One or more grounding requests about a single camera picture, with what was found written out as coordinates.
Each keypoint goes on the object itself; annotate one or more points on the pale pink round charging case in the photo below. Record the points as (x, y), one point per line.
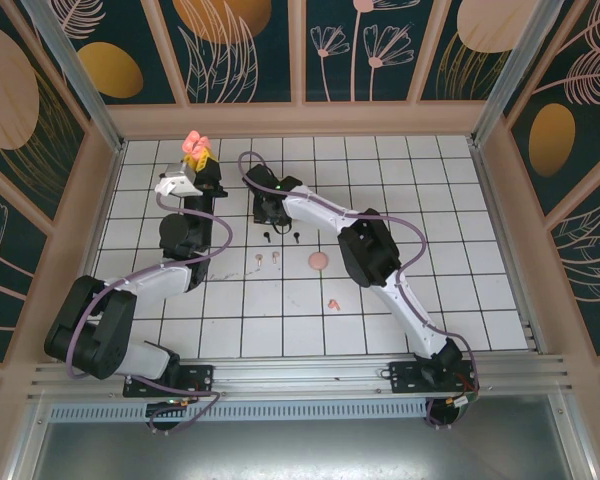
(319, 260)

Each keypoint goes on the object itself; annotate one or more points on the salmon earbud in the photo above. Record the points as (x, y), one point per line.
(334, 304)

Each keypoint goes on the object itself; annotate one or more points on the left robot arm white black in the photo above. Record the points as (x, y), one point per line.
(90, 340)

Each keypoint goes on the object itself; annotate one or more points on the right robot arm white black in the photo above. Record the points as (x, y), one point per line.
(370, 250)

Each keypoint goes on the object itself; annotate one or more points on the black base wiring bundle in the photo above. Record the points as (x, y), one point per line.
(450, 407)
(167, 415)

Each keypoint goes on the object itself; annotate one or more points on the grey metal panel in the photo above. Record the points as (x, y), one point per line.
(300, 450)

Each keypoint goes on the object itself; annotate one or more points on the aluminium side rail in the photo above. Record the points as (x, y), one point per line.
(493, 200)
(92, 250)

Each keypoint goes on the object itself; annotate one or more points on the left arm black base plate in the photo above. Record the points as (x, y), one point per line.
(200, 375)

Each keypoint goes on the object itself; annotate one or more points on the aluminium corner post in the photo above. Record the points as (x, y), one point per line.
(80, 75)
(517, 75)

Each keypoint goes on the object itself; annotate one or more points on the aluminium mounting rail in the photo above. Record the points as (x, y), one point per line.
(300, 372)

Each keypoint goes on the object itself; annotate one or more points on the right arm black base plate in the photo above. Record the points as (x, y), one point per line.
(402, 377)

